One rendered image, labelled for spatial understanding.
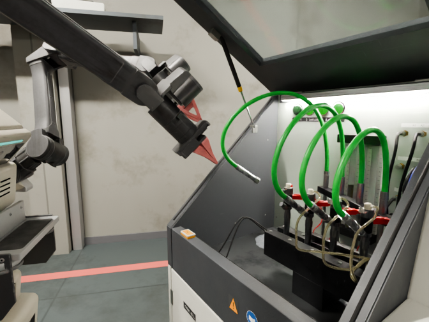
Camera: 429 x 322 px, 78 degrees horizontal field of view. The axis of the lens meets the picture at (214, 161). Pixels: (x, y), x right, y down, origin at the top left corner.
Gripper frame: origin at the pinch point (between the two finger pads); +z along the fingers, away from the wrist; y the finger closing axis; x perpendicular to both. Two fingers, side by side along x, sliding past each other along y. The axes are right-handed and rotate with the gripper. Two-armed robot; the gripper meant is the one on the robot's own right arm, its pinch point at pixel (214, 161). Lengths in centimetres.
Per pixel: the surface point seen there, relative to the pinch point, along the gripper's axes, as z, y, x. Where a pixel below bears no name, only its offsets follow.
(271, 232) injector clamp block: 34.3, -2.4, 8.9
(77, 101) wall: -63, -25, 240
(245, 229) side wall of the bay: 47, -7, 40
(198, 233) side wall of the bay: 27.6, -20.5, 33.4
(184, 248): 20.5, -25.5, 20.2
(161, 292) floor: 88, -87, 131
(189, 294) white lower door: 32, -36, 18
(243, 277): 24.4, -16.5, -6.2
